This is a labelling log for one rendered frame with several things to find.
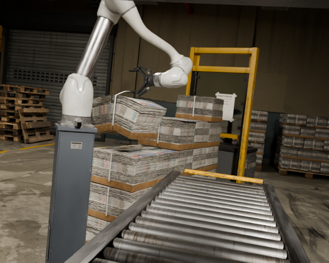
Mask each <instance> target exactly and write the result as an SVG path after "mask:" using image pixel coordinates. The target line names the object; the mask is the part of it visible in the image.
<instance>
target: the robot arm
mask: <svg viewBox="0 0 329 263"><path fill-rule="evenodd" d="M97 16H98V19H97V21H96V24H95V26H94V28H93V30H92V33H91V35H90V38H89V40H88V42H87V45H86V47H85V49H84V52H83V54H82V56H81V59H80V61H79V64H78V66H77V68H76V71H75V73H73V74H71V75H69V76H68V78H67V80H66V82H65V84H64V86H63V89H62V90H61V92H60V102H61V104H62V118H61V121H57V123H58V124H59V125H60V126H66V127H80V128H95V126H94V125H92V124H91V111H92V104H93V86H92V82H91V77H92V75H93V72H94V70H95V68H96V65H97V63H98V60H99V58H100V56H101V53H102V51H103V48H104V46H105V44H106V41H107V39H108V37H109V34H110V32H111V30H112V27H113V25H115V24H116V23H117V22H118V20H119V18H120V17H121V16H122V17H123V18H124V19H125V20H126V22H127V23H128V24H129V25H130V26H131V27H132V28H133V29H134V31H135V32H136V33H137V34H138V35H139V36H140V37H141V38H143V39H144V40H146V41H147V42H149V43H151V44H152V45H154V46H156V47H158V48H159V49H161V50H163V51H164V52H166V53H167V54H168V56H169V57H170V66H171V69H170V70H168V71H166V72H165V73H155V74H150V72H151V70H149V69H146V68H145V67H143V66H140V65H138V68H134V70H128V71H130V72H134V71H139V72H140V73H141V74H142V75H143V76H144V81H143V83H144V84H143V85H142V86H141V87H140V88H139V89H138V90H137V91H130V92H127V93H133V94H137V96H138V97H140V96H141V95H143V94H144V93H146V92H148V91H150V86H156V87H167V88H179V87H183V86H185V85H186V84H187V81H188V74H189V73H190V72H191V70H192V67H193V62H192V60H191V59H190V58H188V57H184V56H183V55H180V54H179V53H178V52H177V51H176V50H175V49H174V48H173V47H172V46H171V45H170V44H169V43H167V42H166V41H164V40H163V39H161V38H159V37H158V36H157V35H155V34H154V33H152V32H151V31H149V30H148V29H147V28H146V26H145V25H144V24H143V22H142V20H141V17H140V15H139V13H138V10H137V8H136V6H135V4H134V2H133V1H121V0H101V2H100V5H99V9H98V12H97ZM141 69H143V70H145V71H147V72H148V74H147V75H146V74H145V73H144V72H143V71H142V70H141ZM145 87H147V88H146V89H145V90H144V91H142V90H143V89H144V88H145Z"/></svg>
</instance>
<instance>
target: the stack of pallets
mask: <svg viewBox="0 0 329 263"><path fill-rule="evenodd" d="M0 86H3V89H0V92H1V95H0V105H1V106H0V117H1V118H0V140H11V139H13V140H14V142H20V141H23V139H22V140H20V139H21V138H23V137H24V136H23V135H22V129H21V126H20V123H21V121H20V120H19V119H20V116H19V115H18V110H17V109H22V106H25V107H26V108H33V109H34V107H35V106H36V107H39V109H44V108H45V106H44V105H42V102H43V100H45V95H49V91H50V90H48V89H40V88H33V87H25V86H16V85H6V84H0ZM13 88H17V91H15V90H13ZM26 89H30V92H26ZM38 90H41V91H43V93H38ZM10 93H14V96H9V94H10ZM23 94H26V98H25V97H22V95H23ZM35 95H38V96H39V98H38V99H34V96H35ZM8 99H10V100H11V101H8ZM22 100H23V103H22ZM33 101H36V102H37V104H32V103H33ZM9 106H14V107H9ZM10 112H13V113H10ZM8 137H10V138H8Z"/></svg>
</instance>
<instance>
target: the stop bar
mask: <svg viewBox="0 0 329 263"><path fill-rule="evenodd" d="M184 173H190V174H197V175H204V176H211V177H218V178H226V179H230V180H237V181H245V182H251V183H259V184H263V183H264V180H261V179H256V178H249V177H242V176H234V175H227V174H219V173H212V172H205V171H198V170H190V169H184Z"/></svg>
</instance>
